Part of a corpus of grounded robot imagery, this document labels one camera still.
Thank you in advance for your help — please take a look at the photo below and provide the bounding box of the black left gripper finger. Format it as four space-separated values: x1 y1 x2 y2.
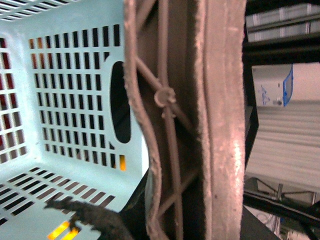
43 197 140 240

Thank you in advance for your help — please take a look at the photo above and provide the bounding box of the light blue plastic basket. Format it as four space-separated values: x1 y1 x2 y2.
0 0 149 240

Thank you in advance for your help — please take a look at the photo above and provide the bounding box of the yellow mango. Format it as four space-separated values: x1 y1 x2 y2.
46 183 115 240

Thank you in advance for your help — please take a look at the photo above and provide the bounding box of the white chest freezer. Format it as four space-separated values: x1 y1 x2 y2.
251 62 320 108

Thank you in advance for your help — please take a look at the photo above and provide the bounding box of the brown basket handle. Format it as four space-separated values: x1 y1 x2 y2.
124 0 247 240

